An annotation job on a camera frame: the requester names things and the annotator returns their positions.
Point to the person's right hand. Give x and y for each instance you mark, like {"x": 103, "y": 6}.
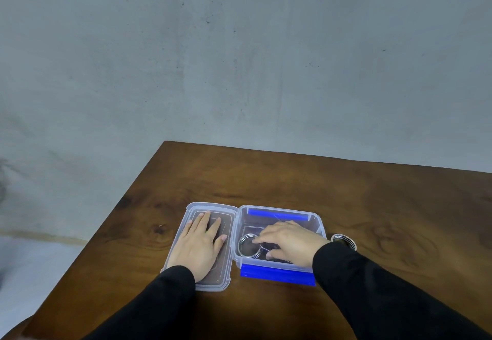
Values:
{"x": 298, "y": 243}

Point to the person's left hand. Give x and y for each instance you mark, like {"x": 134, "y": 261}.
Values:
{"x": 196, "y": 249}

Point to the person's left middle finger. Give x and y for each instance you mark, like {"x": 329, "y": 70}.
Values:
{"x": 204, "y": 222}

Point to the person's left little finger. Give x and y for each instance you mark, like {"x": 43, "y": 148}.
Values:
{"x": 184, "y": 230}

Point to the person's left thumb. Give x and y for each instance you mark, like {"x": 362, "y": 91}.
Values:
{"x": 221, "y": 244}

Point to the person's right thumb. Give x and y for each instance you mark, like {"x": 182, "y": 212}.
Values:
{"x": 276, "y": 255}

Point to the clear plastic container lid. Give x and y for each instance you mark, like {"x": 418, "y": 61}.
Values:
{"x": 226, "y": 266}

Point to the person's left forearm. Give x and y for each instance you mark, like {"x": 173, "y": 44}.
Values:
{"x": 153, "y": 305}

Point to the person's right forearm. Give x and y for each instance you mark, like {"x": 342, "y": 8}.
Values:
{"x": 384, "y": 297}

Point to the clear container with blue clips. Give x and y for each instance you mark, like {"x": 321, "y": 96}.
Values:
{"x": 276, "y": 272}

